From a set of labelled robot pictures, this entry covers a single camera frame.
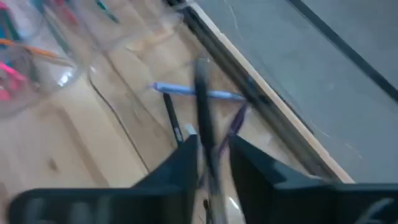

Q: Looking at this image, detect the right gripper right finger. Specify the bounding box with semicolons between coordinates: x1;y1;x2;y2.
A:
229;134;326;224

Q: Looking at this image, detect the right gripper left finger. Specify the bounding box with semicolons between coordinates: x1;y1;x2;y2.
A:
132;134;200;224

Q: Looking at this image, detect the dark pen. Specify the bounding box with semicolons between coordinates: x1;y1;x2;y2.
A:
217;101;249;158

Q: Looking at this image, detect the slim black pen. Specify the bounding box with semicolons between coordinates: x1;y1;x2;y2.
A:
162;92;185;146

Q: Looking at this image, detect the black clear-barrel pen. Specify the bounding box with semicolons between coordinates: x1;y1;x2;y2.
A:
193;58;229;224

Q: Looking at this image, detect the light blue pen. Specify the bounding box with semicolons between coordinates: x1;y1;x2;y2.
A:
149;81;247;102

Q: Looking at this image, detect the blue crayon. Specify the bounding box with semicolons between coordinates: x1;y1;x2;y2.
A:
95;0;121;25

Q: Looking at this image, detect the orange pencil with pink eraser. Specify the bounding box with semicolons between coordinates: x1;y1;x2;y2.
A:
0;37;62;62

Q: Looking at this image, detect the teal pencil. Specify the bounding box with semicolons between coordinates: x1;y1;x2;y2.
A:
0;9;20;47

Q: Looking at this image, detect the clear plastic bin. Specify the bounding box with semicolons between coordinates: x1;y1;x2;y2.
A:
0;0;82;118
86;18;315;224
42;0;189;55

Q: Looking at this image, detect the red crayon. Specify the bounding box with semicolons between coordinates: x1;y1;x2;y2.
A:
53;0;79;28

